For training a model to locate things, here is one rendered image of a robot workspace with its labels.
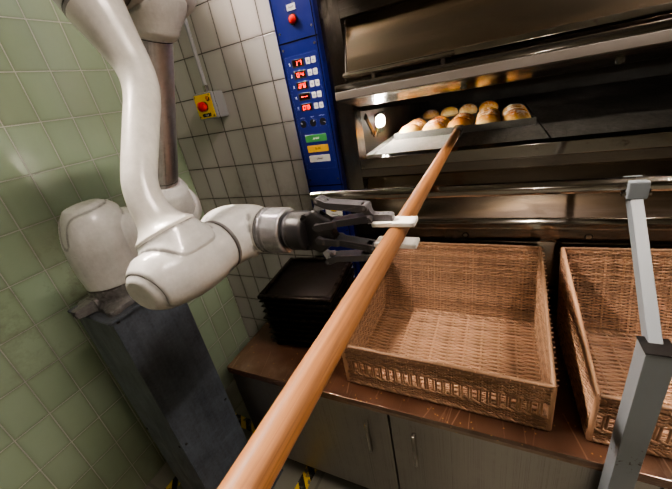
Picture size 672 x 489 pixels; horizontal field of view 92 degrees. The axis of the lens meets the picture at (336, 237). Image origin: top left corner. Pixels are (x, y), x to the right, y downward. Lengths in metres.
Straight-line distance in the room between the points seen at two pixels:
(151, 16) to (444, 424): 1.19
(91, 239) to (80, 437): 0.90
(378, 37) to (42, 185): 1.20
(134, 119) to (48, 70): 0.91
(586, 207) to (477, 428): 0.72
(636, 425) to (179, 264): 0.84
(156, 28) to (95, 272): 0.60
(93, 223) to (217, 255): 0.48
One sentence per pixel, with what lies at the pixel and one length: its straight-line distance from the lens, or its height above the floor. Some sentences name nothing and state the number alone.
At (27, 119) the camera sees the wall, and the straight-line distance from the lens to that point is 1.48.
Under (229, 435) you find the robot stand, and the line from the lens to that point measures 1.44.
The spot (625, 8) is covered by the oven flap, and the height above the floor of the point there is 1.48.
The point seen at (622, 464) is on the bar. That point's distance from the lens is 0.96.
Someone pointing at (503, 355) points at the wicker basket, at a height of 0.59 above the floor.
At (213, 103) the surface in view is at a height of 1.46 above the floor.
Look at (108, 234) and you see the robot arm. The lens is 1.00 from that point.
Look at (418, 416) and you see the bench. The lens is 1.04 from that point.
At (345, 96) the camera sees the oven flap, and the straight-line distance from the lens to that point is 1.08.
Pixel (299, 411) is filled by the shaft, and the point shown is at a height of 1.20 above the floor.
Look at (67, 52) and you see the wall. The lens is 1.61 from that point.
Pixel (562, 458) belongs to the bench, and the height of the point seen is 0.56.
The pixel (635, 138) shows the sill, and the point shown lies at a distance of 1.22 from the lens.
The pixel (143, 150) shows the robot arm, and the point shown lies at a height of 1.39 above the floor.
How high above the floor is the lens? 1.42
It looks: 24 degrees down
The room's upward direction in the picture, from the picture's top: 11 degrees counter-clockwise
